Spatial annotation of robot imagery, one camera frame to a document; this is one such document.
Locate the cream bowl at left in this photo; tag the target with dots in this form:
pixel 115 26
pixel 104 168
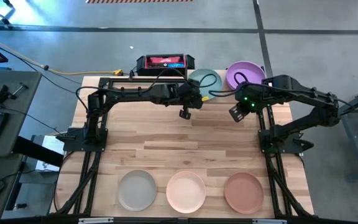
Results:
pixel 137 190

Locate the small black adapter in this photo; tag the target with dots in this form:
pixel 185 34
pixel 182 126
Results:
pixel 21 206

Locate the white bracket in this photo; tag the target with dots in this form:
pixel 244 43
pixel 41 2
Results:
pixel 95 220
pixel 269 221

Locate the purple round plate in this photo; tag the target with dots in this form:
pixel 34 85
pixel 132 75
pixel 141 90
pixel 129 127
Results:
pixel 253 73

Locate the black desk clamp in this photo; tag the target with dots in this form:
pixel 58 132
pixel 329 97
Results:
pixel 3 95

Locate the pale peach round plate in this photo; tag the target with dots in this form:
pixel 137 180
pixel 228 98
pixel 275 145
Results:
pixel 186 192

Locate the black red power station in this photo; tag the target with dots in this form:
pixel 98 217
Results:
pixel 163 60

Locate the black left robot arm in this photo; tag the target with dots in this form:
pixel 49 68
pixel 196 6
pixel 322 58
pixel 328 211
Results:
pixel 163 93

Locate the terracotta round plate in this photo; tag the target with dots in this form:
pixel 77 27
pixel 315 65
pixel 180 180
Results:
pixel 243 193

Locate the black flat bar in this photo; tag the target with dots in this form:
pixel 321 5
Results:
pixel 36 151

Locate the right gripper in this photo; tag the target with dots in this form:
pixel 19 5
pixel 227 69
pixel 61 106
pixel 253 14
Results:
pixel 253 95

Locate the pale teal round plate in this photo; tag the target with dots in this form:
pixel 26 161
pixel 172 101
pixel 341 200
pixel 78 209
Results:
pixel 208 81

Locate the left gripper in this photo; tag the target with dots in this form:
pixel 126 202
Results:
pixel 191 96

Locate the black aluminium rig frame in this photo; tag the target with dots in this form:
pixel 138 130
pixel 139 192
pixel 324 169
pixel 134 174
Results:
pixel 272 186

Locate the white paper sheet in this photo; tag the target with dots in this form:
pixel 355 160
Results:
pixel 53 146

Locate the grey desk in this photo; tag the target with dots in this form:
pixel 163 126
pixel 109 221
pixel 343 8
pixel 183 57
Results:
pixel 23 109

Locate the grey metal stand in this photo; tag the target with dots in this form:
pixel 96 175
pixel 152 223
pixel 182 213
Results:
pixel 354 140

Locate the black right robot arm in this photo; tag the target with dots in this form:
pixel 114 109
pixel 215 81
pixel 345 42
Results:
pixel 303 93

